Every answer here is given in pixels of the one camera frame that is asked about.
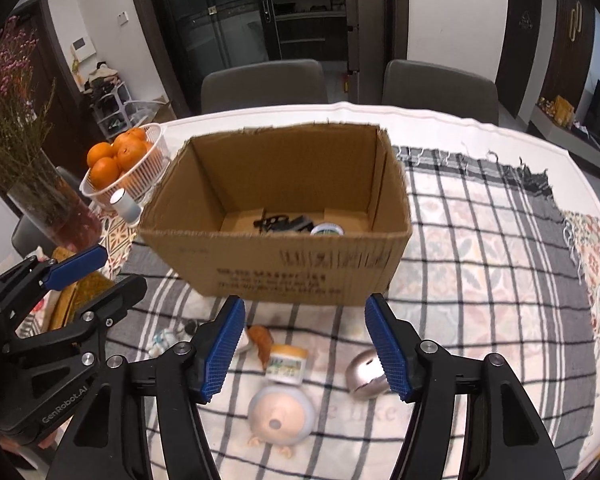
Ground brown wooden comb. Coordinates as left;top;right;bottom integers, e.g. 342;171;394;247
247;325;274;370

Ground round tin can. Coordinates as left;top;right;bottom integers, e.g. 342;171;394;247
310;222;344;236

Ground white fruit basket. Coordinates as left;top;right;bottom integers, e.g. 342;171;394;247
80;122;171;208

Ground black key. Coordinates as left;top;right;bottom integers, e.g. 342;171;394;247
184;320;200;336

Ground small cream jar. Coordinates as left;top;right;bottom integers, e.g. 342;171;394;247
265;344;309;386

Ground black charger with cable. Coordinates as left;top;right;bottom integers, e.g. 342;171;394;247
253;214;314;233

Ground glass sliding door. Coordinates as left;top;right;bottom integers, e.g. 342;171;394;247
152;0;282;114

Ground orange fruit middle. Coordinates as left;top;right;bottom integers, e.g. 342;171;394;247
116;138;147;171

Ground white cylinder speaker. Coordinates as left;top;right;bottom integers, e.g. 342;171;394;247
109;188;143;226

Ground orange fruit front left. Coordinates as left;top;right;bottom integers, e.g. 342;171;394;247
88;157;120;190

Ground glass vase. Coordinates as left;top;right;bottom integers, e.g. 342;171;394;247
8;152;102;256

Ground person's left hand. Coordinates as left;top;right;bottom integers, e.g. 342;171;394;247
0;422;59;454

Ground grey plaid tablecloth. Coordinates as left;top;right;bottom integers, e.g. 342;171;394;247
99;145;600;480

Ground grey chair right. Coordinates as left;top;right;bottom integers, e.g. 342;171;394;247
382;60;498;126

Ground dried purple flowers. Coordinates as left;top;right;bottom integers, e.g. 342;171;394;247
0;16;52;191

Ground white tv cabinet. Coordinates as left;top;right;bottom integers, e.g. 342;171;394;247
529;106;600;170

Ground brown cardboard box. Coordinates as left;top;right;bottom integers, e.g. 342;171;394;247
140;124;412;307

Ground round pink night light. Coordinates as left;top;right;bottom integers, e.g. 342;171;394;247
247;384;317;458

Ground grey chair left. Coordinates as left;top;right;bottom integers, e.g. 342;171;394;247
200;58;328;114

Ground patterned table runner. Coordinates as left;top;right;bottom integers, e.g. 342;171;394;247
564;211;600;354

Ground medic figurine keychain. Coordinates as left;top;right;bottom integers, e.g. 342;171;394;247
148;328;190;359

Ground white shoe rack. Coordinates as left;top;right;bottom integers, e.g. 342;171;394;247
90;80;132;141

